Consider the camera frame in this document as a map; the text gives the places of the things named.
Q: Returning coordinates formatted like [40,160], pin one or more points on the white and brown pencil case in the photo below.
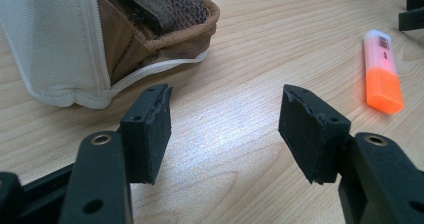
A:
[76,34]

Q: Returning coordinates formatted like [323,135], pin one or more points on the orange highlighter pen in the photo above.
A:
[381,74]

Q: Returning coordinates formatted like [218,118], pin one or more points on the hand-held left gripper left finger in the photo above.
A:
[110,170]

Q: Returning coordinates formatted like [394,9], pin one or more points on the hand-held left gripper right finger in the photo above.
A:
[346,157]

